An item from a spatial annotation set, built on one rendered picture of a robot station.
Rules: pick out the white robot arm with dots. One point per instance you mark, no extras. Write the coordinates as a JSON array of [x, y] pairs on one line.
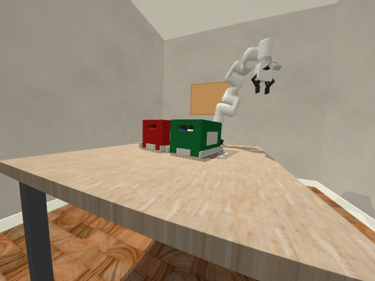
[[229, 103]]

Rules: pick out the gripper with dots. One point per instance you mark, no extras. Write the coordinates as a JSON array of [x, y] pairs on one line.
[[263, 76]]

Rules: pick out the grey pick list card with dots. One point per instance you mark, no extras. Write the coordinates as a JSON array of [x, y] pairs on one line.
[[220, 154]]

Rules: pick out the red plastic bottle crate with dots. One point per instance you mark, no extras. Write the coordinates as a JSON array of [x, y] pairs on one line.
[[160, 136]]

